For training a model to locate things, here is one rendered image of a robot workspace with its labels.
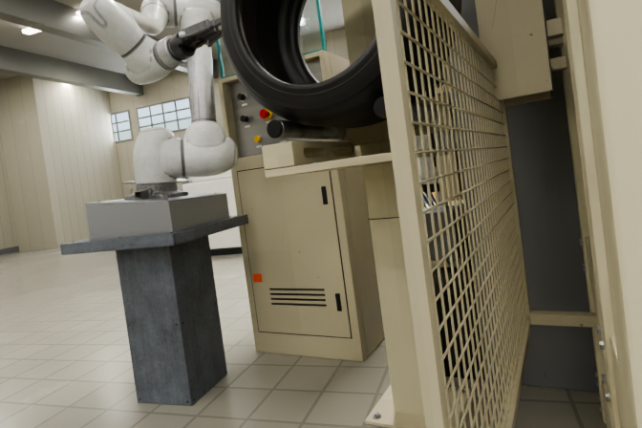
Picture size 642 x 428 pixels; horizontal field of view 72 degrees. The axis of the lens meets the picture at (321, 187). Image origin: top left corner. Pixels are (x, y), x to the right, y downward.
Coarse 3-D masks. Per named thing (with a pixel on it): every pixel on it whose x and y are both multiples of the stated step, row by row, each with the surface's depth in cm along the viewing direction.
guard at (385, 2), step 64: (384, 0) 39; (448, 0) 63; (384, 64) 40; (448, 64) 61; (448, 128) 58; (448, 192) 55; (512, 192) 117; (512, 256) 106; (512, 320) 91; (448, 384) 45; (512, 384) 83
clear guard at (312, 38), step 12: (312, 0) 179; (312, 12) 179; (312, 24) 179; (300, 36) 183; (312, 36) 180; (324, 36) 178; (312, 48) 180; (324, 48) 177; (228, 60) 201; (228, 72) 202
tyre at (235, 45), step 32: (224, 0) 109; (256, 0) 124; (288, 0) 131; (416, 0) 87; (224, 32) 110; (256, 32) 126; (288, 32) 132; (256, 64) 106; (288, 64) 133; (352, 64) 93; (416, 64) 93; (256, 96) 110; (288, 96) 102; (320, 96) 98; (352, 96) 96
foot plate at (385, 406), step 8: (448, 392) 145; (456, 392) 144; (464, 392) 144; (384, 400) 145; (392, 400) 145; (464, 400) 139; (376, 408) 141; (384, 408) 141; (392, 408) 140; (368, 416) 138; (376, 416) 136; (384, 416) 136; (392, 416) 136; (400, 416) 135; (408, 416) 135; (416, 416) 134; (376, 424) 133; (384, 424) 132; (392, 424) 131; (400, 424) 131; (408, 424) 130; (416, 424) 130; (424, 424) 129; (456, 424) 127
